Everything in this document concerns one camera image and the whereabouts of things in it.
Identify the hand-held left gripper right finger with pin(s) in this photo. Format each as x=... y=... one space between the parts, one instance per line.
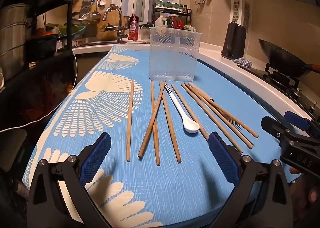
x=223 y=157

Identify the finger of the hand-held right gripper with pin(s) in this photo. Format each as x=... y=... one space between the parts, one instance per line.
x=273 y=126
x=297 y=119

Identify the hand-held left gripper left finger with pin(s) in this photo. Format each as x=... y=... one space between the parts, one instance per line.
x=97 y=157

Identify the clear plastic utensil holder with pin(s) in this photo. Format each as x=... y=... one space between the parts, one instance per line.
x=175 y=52

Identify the person's right hand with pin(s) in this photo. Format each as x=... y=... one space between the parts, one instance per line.
x=313 y=194

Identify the black wok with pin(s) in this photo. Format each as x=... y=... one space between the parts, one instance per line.
x=282 y=57

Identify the blue patterned table mat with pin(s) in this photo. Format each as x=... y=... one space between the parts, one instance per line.
x=150 y=193

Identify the grey blue dishcloth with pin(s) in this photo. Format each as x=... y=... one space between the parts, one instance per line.
x=242 y=62

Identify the dark grey electric kettle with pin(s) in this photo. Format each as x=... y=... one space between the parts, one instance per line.
x=233 y=40

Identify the wooden cutting board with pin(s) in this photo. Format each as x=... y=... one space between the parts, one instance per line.
x=107 y=32

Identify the green bowl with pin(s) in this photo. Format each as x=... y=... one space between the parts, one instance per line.
x=75 y=29

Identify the red dish soap bottle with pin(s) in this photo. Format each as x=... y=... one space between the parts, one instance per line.
x=133 y=30

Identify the glass jar with green lid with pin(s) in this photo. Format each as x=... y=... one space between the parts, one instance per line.
x=145 y=34

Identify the chrome kitchen faucet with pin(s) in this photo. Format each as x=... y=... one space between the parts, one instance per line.
x=119 y=22

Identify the large steel pot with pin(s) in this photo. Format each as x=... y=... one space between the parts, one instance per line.
x=12 y=37

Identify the metal grater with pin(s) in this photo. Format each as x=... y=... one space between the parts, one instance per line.
x=86 y=5

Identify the row of spice jars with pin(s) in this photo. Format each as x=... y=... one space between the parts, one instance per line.
x=171 y=5

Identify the metal wall vent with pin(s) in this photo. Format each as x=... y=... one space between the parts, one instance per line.
x=236 y=11
x=247 y=14

